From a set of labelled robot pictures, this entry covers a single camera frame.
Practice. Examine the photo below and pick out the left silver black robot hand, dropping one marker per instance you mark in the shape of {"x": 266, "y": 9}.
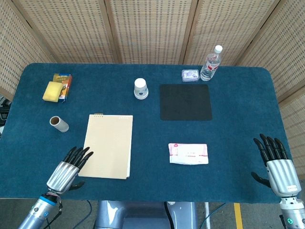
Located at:
{"x": 62, "y": 171}

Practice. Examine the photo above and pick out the cardboard tube roll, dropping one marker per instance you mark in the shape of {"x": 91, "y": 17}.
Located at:
{"x": 59, "y": 124}

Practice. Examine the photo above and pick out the orange blue carton box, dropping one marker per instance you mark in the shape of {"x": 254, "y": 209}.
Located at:
{"x": 64, "y": 87}

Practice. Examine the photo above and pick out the white paper cup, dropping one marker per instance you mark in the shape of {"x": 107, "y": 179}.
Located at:
{"x": 140, "y": 89}

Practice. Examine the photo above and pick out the yellow sponge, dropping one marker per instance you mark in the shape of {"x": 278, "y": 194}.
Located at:
{"x": 51, "y": 91}

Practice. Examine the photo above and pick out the white pink tissue pack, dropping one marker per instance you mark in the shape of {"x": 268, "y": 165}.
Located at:
{"x": 188, "y": 153}

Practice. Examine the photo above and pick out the clear plastic water bottle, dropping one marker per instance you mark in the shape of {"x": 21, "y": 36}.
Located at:
{"x": 210, "y": 65}

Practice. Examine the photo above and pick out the woven bamboo folding screen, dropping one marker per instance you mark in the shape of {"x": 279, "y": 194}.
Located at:
{"x": 152, "y": 31}

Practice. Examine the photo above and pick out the black square mouse pad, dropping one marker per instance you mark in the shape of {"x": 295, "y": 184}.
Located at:
{"x": 185, "y": 102}

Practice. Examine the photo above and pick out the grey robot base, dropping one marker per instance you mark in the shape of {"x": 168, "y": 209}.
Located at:
{"x": 145, "y": 214}

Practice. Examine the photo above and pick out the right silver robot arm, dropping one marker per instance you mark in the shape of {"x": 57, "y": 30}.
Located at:
{"x": 291, "y": 212}

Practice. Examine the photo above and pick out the blue table cloth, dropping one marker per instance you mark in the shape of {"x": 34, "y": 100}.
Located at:
{"x": 152, "y": 133}

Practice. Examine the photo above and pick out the small clear plastic box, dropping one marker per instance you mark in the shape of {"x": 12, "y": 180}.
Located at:
{"x": 190, "y": 75}

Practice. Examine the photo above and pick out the beige paper notepad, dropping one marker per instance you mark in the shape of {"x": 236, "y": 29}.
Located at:
{"x": 108, "y": 146}

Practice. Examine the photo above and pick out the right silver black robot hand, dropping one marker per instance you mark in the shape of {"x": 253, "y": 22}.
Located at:
{"x": 281, "y": 174}

